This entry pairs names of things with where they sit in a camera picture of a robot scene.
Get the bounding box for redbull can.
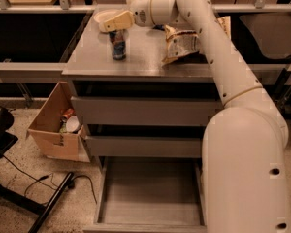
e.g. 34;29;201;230
109;30;126;60

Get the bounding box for black stand leg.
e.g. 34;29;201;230
0;172;74;233

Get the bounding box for brown chip bag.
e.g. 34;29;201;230
162;17;232;64

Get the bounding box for grey top drawer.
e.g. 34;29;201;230
70;81;224;127

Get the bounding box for grey drawer cabinet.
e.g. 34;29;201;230
63;20;218;164

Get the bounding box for black chair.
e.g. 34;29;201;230
0;109;18;158

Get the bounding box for white bowl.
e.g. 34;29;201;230
94;9;118;24

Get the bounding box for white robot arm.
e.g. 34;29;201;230
100;0;291;233

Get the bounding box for grey drawer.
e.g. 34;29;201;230
83;157;208;233
70;81;224;127
86;124;205;158

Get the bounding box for cardboard box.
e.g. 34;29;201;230
27;82;90;162

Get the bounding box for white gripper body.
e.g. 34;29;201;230
126;0;178;27

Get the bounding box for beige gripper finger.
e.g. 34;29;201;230
99;10;135;33

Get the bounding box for white cup in box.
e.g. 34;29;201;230
66;116;81;133

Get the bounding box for grey bottom drawer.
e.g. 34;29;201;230
83;157;208;233

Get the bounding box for grey chair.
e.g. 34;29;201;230
240;13;291;119

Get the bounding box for red can in box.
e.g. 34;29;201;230
61;108;75;122

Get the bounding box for grey middle drawer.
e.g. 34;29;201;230
86;124;205;158

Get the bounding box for black floor cable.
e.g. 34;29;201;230
0;139;98;206

